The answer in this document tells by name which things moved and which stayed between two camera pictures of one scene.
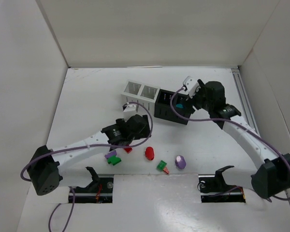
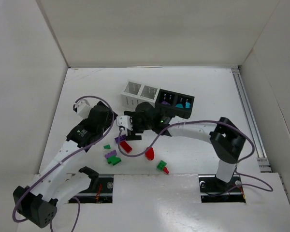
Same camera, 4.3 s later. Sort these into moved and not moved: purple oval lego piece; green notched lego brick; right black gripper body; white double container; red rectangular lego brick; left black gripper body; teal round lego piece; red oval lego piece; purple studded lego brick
Moved: right black gripper body; left black gripper body; purple oval lego piece
Not moved: white double container; teal round lego piece; red oval lego piece; green notched lego brick; purple studded lego brick; red rectangular lego brick
